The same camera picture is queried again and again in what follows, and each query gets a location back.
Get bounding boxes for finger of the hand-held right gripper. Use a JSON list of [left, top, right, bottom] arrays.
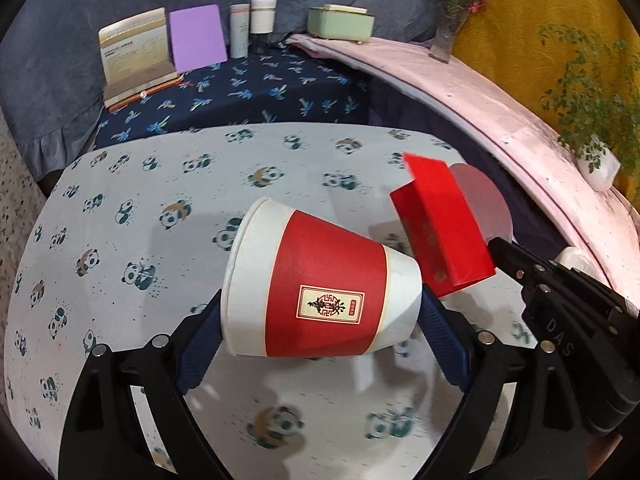
[[487, 236, 551, 301]]

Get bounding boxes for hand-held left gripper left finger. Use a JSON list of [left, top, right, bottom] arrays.
[[59, 289, 226, 480]]

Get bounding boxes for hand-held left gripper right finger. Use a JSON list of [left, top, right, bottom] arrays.
[[420, 284, 588, 480]]

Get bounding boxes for white trash bin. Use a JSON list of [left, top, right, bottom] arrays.
[[446, 161, 515, 243]]

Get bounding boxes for red cardboard box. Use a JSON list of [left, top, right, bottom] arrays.
[[390, 152, 497, 297]]

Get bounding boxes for labelled red white paper cup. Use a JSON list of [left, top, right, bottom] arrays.
[[221, 196, 425, 361]]

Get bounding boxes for pink cloth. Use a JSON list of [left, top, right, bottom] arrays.
[[286, 33, 640, 281]]

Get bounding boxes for panda printed tablecloth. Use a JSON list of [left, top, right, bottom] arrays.
[[4, 122, 531, 480]]

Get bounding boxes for green potted plant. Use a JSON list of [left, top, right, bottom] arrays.
[[539, 22, 640, 192]]

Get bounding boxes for dark purple cloth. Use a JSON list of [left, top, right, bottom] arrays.
[[367, 87, 568, 261]]

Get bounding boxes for glass vase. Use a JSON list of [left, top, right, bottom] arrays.
[[429, 15, 468, 64]]

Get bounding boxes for navy printed cloth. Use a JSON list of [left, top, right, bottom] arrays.
[[92, 45, 373, 151]]

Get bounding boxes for yellow backdrop cloth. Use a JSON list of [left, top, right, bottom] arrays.
[[452, 0, 640, 211]]

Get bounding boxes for gold white desk calendar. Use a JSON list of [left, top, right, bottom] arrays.
[[98, 7, 183, 112]]

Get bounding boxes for pale green box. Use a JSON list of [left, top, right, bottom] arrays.
[[306, 4, 375, 43]]

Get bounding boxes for purple card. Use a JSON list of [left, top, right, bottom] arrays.
[[168, 4, 228, 75]]

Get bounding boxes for white tube bottle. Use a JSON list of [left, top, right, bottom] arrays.
[[229, 3, 251, 59]]

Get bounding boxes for white jar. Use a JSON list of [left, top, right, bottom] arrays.
[[249, 0, 277, 56]]

